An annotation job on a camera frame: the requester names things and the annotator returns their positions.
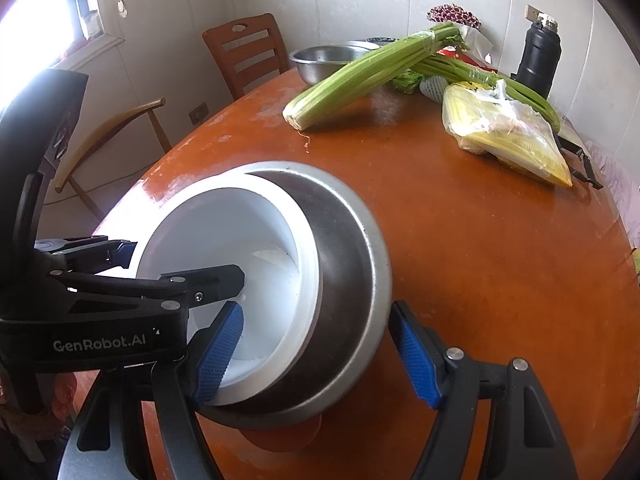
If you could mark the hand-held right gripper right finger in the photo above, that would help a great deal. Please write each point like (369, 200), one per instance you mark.
(415, 355)

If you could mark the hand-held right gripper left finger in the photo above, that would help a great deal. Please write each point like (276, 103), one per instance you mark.
(220, 355)

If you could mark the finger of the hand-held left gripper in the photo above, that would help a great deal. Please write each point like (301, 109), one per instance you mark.
(85, 252)
(210, 282)

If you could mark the red and white bowl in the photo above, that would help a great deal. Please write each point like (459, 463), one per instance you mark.
(260, 220)

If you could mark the large steel bowl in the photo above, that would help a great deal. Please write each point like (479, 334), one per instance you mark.
(345, 285)

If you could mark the pink plastic plate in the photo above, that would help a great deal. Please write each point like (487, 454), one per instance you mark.
(280, 440)

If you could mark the person's left hand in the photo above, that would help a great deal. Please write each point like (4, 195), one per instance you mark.
(57, 392)

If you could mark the light wooden armchair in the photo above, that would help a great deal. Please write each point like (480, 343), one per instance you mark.
(115, 125)

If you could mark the brown wooden chair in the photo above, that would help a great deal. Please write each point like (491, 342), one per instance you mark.
(250, 55)

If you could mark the bag of yellow noodles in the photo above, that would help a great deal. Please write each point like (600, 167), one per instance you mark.
(505, 140)

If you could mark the small steel basin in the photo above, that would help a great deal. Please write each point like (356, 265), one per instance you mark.
(320, 60)

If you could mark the window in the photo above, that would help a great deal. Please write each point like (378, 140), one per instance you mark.
(45, 5)

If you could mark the celery bunch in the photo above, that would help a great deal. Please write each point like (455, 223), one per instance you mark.
(475, 75)
(360, 75)

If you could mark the black kitchen tool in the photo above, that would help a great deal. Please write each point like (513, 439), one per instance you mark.
(570, 145)

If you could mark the white foam fruit net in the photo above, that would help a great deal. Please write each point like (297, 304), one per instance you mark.
(434, 87)

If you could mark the green leafy vegetable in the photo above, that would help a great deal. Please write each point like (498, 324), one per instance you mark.
(407, 82)

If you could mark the red snack packet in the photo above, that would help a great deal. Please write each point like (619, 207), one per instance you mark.
(450, 50)

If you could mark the black thermos bottle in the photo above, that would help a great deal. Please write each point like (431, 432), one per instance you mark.
(537, 60)

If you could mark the dried flower bouquet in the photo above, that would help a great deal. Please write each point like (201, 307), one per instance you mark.
(452, 12)

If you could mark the low wall socket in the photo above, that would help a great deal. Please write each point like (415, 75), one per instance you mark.
(198, 113)

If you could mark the wall outlet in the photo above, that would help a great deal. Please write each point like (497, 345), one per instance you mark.
(532, 11)

